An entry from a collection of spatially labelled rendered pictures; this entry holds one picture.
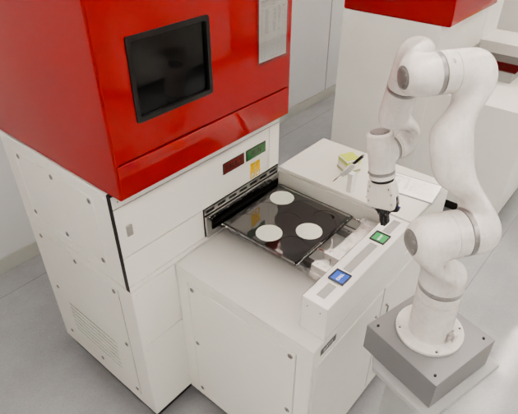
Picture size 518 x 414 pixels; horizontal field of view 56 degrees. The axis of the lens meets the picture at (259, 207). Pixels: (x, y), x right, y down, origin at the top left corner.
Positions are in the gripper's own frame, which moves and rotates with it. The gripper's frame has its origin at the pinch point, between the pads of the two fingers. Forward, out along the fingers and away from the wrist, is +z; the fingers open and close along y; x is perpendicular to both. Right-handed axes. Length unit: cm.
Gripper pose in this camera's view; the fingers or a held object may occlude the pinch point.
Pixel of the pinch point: (384, 218)
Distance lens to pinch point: 171.6
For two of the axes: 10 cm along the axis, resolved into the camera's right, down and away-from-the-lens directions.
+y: 7.5, 1.9, -6.4
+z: 1.6, 8.7, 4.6
